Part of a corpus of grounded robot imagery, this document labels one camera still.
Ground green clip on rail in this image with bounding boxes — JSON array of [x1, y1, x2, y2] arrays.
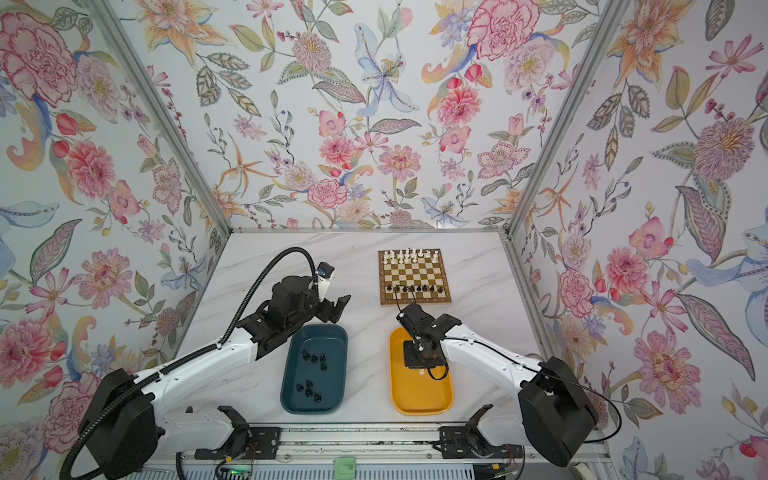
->
[[333, 457, 357, 480]]

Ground yellow plastic tray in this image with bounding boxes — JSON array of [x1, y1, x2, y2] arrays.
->
[[389, 327, 454, 416]]

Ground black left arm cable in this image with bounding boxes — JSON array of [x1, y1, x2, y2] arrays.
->
[[58, 246, 318, 480]]

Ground dark teal plastic tray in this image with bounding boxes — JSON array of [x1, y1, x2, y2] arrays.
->
[[280, 324, 348, 415]]

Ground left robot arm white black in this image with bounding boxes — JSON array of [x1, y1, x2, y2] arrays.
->
[[60, 263, 350, 479]]

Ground wooden chess board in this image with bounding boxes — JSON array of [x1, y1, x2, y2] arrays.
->
[[377, 248, 452, 305]]

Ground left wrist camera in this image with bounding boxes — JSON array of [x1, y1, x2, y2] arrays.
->
[[316, 262, 335, 302]]

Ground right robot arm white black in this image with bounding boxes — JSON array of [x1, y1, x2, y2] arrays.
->
[[397, 302, 599, 467]]

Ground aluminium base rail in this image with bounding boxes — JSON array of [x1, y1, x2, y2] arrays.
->
[[95, 422, 613, 469]]

